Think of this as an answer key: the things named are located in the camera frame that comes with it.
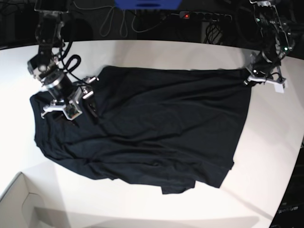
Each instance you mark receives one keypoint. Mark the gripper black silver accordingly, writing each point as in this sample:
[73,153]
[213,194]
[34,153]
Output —
[64,92]
[262,70]

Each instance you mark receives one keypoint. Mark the black long-sleeve t-shirt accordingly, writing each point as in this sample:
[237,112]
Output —
[166,128]

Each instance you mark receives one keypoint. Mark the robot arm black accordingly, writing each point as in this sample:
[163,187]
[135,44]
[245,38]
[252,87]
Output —
[48,67]
[275,30]

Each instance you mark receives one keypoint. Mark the blue box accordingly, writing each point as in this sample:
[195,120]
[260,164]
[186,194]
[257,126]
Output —
[148,4]

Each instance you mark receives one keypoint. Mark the white plastic bin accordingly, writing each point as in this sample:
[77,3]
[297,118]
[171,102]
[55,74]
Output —
[20,208]

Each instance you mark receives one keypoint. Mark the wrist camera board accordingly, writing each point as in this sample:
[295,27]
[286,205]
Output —
[72,111]

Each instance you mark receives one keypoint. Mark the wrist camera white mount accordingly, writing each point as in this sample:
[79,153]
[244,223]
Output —
[280,86]

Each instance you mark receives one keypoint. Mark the black power strip red switch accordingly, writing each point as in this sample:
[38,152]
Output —
[205,16]

